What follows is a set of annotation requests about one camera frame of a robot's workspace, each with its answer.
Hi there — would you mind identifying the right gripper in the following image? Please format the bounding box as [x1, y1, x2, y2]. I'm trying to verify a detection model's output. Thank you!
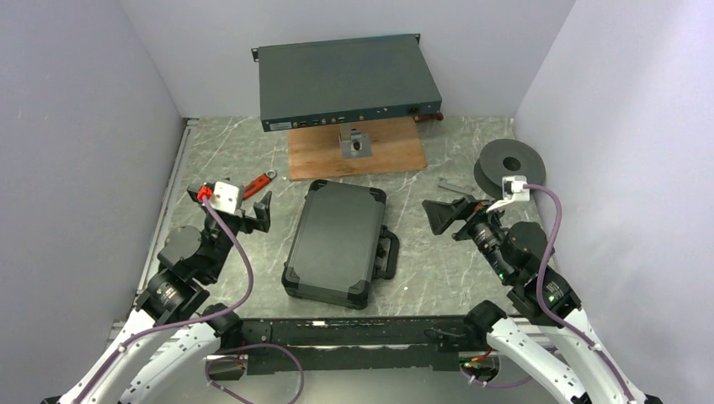
[422, 193, 513, 281]

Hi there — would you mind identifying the black poker set case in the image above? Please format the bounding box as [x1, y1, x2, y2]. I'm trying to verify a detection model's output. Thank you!
[281, 179, 400, 310]

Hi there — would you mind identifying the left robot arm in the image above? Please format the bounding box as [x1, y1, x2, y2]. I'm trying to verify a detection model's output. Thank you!
[45, 181, 272, 403]

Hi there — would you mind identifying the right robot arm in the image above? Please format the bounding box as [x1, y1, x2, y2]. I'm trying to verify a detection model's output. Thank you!
[422, 196, 661, 403]

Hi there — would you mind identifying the small grey metal plate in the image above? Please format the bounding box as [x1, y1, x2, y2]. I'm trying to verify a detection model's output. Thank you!
[437, 178, 473, 195]

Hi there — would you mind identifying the wooden board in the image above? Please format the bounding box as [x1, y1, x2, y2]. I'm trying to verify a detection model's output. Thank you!
[287, 118, 427, 181]

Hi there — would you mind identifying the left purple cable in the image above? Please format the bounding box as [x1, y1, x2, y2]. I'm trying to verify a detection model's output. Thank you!
[72, 198, 306, 404]

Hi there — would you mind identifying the purple cable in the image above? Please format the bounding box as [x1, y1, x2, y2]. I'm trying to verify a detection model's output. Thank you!
[72, 198, 306, 404]
[461, 183, 637, 404]

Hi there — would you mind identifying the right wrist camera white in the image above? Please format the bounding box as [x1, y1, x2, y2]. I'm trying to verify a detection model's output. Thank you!
[487, 175, 530, 213]

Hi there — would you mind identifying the black cable spool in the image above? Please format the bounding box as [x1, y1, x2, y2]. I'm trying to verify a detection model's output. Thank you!
[473, 139, 546, 199]

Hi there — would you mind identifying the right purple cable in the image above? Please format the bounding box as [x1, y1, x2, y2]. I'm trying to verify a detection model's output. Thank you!
[461, 183, 637, 404]

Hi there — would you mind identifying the silver metal stand bracket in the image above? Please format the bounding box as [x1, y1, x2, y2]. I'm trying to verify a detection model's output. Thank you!
[339, 123, 372, 159]

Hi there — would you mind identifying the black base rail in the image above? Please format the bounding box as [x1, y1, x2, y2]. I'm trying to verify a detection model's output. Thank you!
[216, 315, 489, 375]

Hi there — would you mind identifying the grey rack network switch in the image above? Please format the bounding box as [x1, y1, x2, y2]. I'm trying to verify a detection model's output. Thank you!
[252, 34, 442, 132]

